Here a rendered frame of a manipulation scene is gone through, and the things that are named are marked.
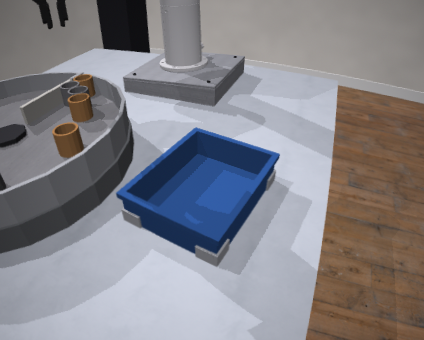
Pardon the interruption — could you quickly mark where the blue plastic crate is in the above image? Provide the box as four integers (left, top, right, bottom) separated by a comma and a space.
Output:
116, 127, 280, 267

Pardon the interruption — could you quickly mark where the bronze bushing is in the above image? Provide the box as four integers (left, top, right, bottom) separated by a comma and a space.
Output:
52, 122, 84, 158
73, 74, 95, 97
68, 93, 93, 122

